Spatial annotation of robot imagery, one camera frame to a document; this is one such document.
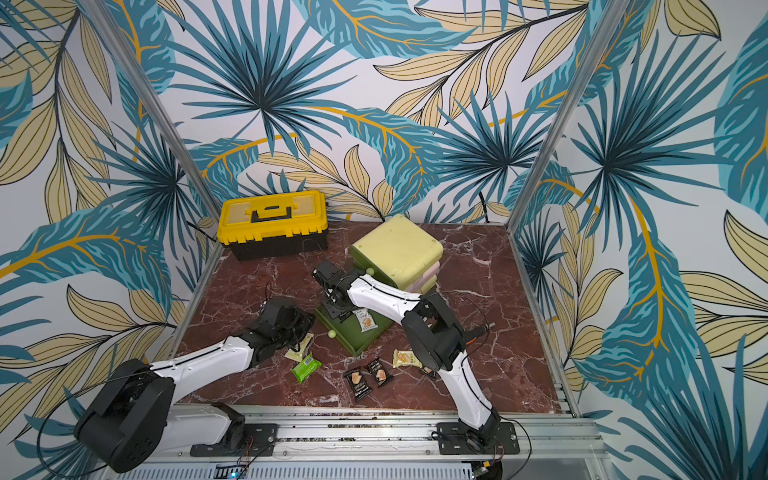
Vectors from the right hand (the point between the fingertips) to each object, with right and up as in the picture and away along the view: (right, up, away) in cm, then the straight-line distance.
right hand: (339, 303), depth 93 cm
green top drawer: (+8, +12, -7) cm, 16 cm away
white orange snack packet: (+9, -5, -1) cm, 10 cm away
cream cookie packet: (+20, -15, -8) cm, 26 cm away
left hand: (-6, -4, -5) cm, 9 cm away
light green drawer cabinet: (+19, +15, -10) cm, 26 cm away
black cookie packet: (+13, -18, -10) cm, 24 cm away
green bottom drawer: (+7, -8, -3) cm, 11 cm away
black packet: (+7, -20, -12) cm, 24 cm away
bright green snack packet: (-8, -17, -10) cm, 21 cm away
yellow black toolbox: (-22, +25, +6) cm, 34 cm away
